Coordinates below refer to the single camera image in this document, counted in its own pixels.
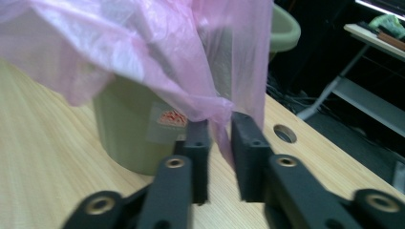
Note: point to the brown flat item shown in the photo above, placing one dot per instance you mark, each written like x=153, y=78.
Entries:
x=393, y=41

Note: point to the pink plastic trash bag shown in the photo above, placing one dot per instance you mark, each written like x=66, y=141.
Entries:
x=121, y=47

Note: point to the green crumpled item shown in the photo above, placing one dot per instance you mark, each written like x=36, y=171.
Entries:
x=387, y=25

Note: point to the green plastic trash bin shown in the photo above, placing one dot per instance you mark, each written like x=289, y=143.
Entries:
x=127, y=133

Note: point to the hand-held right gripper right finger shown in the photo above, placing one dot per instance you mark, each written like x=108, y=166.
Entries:
x=251, y=159

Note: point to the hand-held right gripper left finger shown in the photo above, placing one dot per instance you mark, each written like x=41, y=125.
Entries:
x=199, y=159

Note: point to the white metal stand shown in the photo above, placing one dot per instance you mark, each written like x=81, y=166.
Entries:
x=366, y=98

